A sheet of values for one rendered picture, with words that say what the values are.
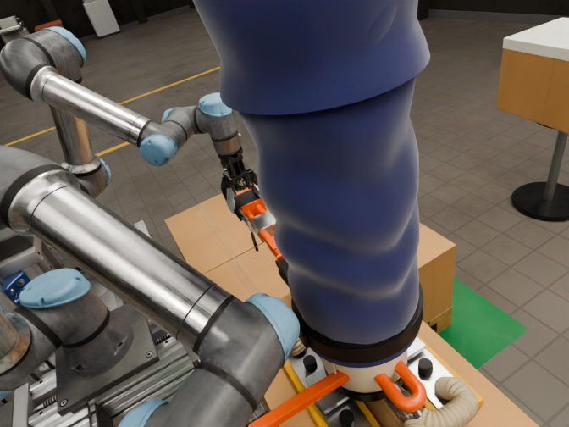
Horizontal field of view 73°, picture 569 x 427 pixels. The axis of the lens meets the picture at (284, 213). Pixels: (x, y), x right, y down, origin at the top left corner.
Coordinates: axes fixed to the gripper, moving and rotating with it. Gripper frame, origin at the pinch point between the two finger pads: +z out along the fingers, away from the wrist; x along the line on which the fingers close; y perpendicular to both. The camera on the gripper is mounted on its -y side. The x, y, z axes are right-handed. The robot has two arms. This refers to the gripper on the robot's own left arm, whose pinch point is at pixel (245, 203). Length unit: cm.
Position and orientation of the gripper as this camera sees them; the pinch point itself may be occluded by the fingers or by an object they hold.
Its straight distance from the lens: 122.0
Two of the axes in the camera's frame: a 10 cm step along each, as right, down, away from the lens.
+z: 2.1, 7.9, 5.8
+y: 4.4, 4.5, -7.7
